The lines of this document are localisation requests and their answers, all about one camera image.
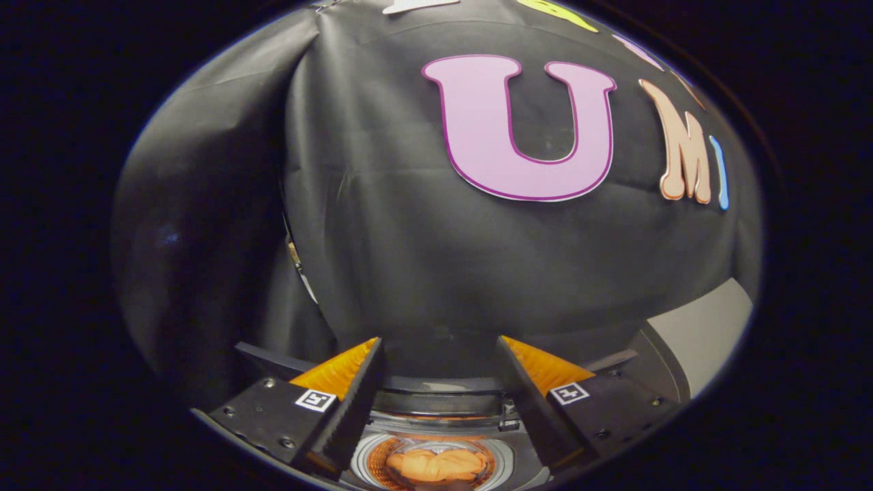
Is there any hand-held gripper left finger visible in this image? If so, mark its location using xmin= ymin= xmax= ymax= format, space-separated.
xmin=193 ymin=336 xmax=387 ymax=479

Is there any black backdrop cloth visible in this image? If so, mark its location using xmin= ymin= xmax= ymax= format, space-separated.
xmin=113 ymin=0 xmax=763 ymax=410

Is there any orange-yellow polo shirt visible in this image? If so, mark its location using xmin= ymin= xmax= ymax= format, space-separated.
xmin=385 ymin=447 xmax=489 ymax=486

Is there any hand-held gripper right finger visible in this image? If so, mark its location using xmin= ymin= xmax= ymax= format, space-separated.
xmin=495 ymin=335 xmax=683 ymax=473

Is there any beige cabinet with dark frame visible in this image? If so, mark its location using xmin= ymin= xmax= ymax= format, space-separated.
xmin=627 ymin=276 xmax=755 ymax=404

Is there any grey washing machine with lid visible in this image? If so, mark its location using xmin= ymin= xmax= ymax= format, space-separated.
xmin=235 ymin=341 xmax=639 ymax=491

